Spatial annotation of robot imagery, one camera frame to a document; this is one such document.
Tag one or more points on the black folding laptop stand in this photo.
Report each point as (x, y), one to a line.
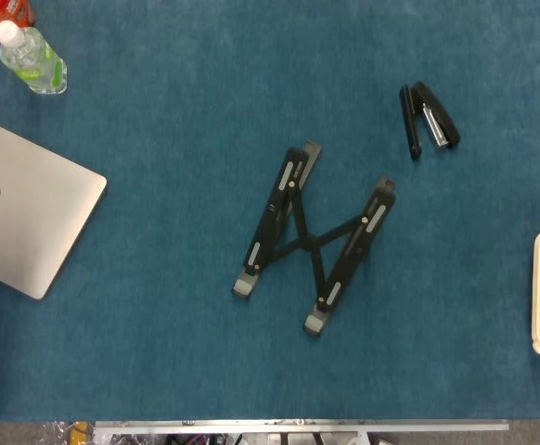
(313, 241)

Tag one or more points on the silver laptop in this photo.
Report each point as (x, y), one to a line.
(42, 208)

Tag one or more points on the clear green-label water bottle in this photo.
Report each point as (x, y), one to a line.
(29, 55)

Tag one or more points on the red lidded canister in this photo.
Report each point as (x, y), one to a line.
(15, 9)

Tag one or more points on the blue felt table cloth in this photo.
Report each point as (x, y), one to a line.
(182, 116)

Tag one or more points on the clear plastic wrap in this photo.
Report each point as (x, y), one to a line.
(55, 433)

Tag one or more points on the black stapler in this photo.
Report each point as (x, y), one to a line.
(437, 111)

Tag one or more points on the aluminium frame rail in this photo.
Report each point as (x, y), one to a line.
(298, 424)

